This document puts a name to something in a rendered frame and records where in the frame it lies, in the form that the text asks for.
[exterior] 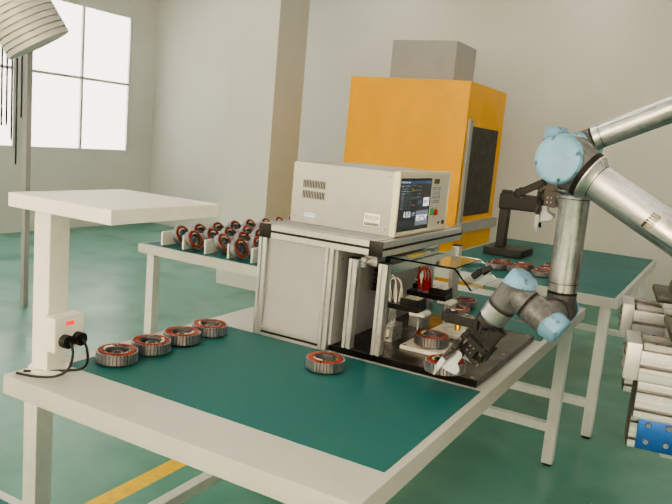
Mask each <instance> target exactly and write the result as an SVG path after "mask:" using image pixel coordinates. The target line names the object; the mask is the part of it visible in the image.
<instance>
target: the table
mask: <svg viewBox="0 0 672 504"><path fill-rule="evenodd" d="M260 222H271V221H270V220H269V219H267V218H262V219H261V220H259V223H258V224H257V225H256V223H255V222H254V221H253V220H252V219H246V220H245V221H243V224H242V227H241V225H240V223H239V222H238V221H236V220H232V221H230V222H228V224H227V226H226V227H225V228H224V226H223V225H222V224H221V223H220V222H217V221H216V222H213V223H211V224H210V226H209V229H206V227H205V226H204V225H203V224H201V223H197V224H195V225H193V226H192V227H191V230H190V231H189V230H188V229H187V228H186V226H184V225H179V226H176V227H175V228H174V229H173V231H172V232H173V233H172V236H173V239H174V241H175V242H176V243H177V244H170V245H161V241H153V242H144V243H138V252H140V253H145V254H147V272H146V293H145V314H144V334H146V335H147V334H149V335H150V334H154V333H156V332H157V311H158V291H159V271H160V257H164V258H168V259H173V260H178V261H183V262H187V263H192V264H197V265H202V266H206V267H211V268H216V269H220V270H225V271H230V272H235V273H239V274H244V275H249V276H254V277H257V263H258V262H257V263H250V259H251V255H249V248H248V245H247V243H246V242H245V241H249V247H250V250H251V248H257V247H259V233H260ZM253 228H255V230H253ZM237 229H239V232H238V233H235V232H236V231H235V230H237ZM219 231H221V233H220V234H219ZM200 233H203V238H204V241H205V239H213V238H214V244H215V246H216V249H218V251H219V252H216V253H209V254H204V247H203V245H204V241H203V238H201V237H202V236H201V234H200ZM248 234H251V238H250V237H249V235H248ZM183 235H185V236H184V238H185V239H184V240H185V243H186V245H187V247H188V248H189V249H185V250H183V249H182V238H183ZM230 236H234V240H232V241H231V240H230ZM191 237H192V238H191ZM221 240H222V241H221ZM196 243H197V244H196ZM195 244H196V245H195ZM227 244H230V249H231V253H232V254H233V256H234V258H229V259H228V258H227ZM225 247H226V248H225ZM241 252H242V253H241Z"/></svg>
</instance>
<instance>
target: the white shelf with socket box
mask: <svg viewBox="0 0 672 504"><path fill-rule="evenodd" d="M8 206H11V207H16V208H21V209H27V210H32V211H35V234H34V282H33V330H32V363H31V364H29V365H28V370H23V372H30V373H32V374H35V375H31V374H26V373H21V372H16V374H18V375H23V376H28V377H34V378H55V377H59V376H62V375H64V374H65V373H67V372H71V371H80V370H82V369H84V368H85V367H86V366H87V365H88V362H89V350H88V346H87V343H86V342H87V334H86V333H83V331H84V313H81V312H78V311H74V310H70V311H67V309H68V274H69V239H70V218H74V219H79V220H84V221H89V222H94V223H100V224H105V225H110V226H112V225H125V224H137V223H149V222H162V221H174V220H186V219H199V218H211V217H218V213H219V204H216V203H209V202H203V201H197V200H190V199H184V198H177V197H171V196H164V195H158V194H152V193H145V192H139V191H132V190H126V189H109V190H66V191H23V192H9V193H8ZM83 345H84V346H85V349H86V363H85V365H84V366H83V367H81V368H77V369H70V368H71V366H72V364H73V360H74V349H75V348H78V347H82V346H83ZM67 350H71V353H72V355H71V361H70V364H68V363H67V362H66V351H67ZM38 375H45V376H38ZM47 375H52V376H47Z"/></svg>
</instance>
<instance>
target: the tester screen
mask: <svg viewBox="0 0 672 504"><path fill-rule="evenodd" d="M431 181H432V180H431ZM431 181H402V183H401V193H400V202H399V212H398V222H402V221H409V220H414V222H413V225H408V226H402V227H398V222H397V230H401V229H407V228H414V227H420V226H426V225H427V224H422V225H416V226H414V224H415V215H416V211H417V210H426V209H428V208H429V206H421V207H416V206H417V198H421V197H429V199H430V190H431ZM405 211H411V215H410V218H408V219H403V212H405Z"/></svg>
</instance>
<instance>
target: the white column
mask: <svg viewBox="0 0 672 504"><path fill-rule="evenodd" d="M309 9H310V0H233V14H232V30H231V46H230V62H229V77H228V93H227V109H226V125H225V141H224V157H223V173H222V189H221V205H220V221H219V222H220V223H221V224H222V225H227V224H228V222H230V221H232V220H236V221H238V222H239V223H240V224H242V223H243V221H245V220H246V219H252V220H253V221H254V222H259V220H261V219H262V218H267V219H269V220H270V221H272V220H273V218H275V217H277V216H280V217H281V218H283V219H286V217H287V216H290V215H291V203H292V190H293V178H294V165H295V161H297V160H298V147H299V135H300V122H301V110H302V97H303V84H304V72H305V59H306V47H307V34H308V21H309ZM216 283H220V284H225V285H229V286H234V287H238V288H243V289H247V290H252V291H256V277H254V276H249V275H244V274H239V273H235V272H230V271H225V270H220V269H216Z"/></svg>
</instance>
